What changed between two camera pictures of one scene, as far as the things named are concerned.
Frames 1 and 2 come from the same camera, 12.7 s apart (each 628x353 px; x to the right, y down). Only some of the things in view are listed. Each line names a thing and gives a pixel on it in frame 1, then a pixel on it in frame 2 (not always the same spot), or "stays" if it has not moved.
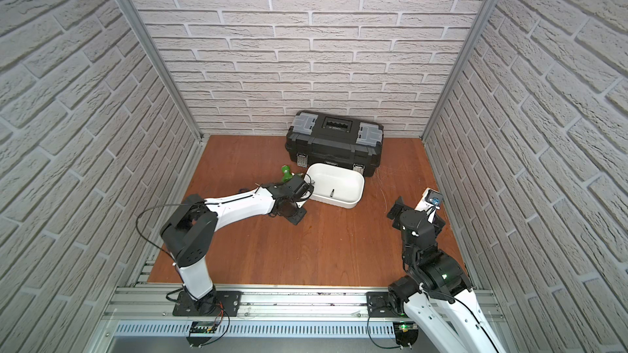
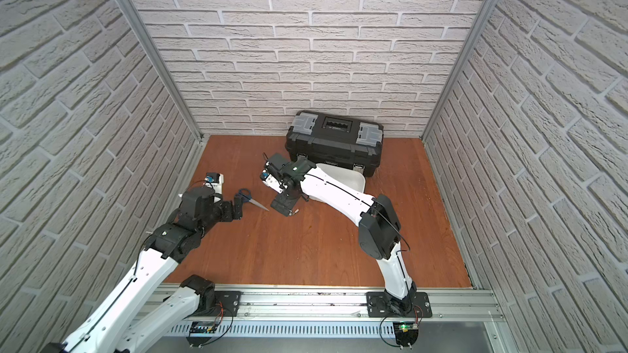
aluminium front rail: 150,301 stays
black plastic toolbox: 322,137 stays
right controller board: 405,332 stays
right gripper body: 401,208 to 288,194
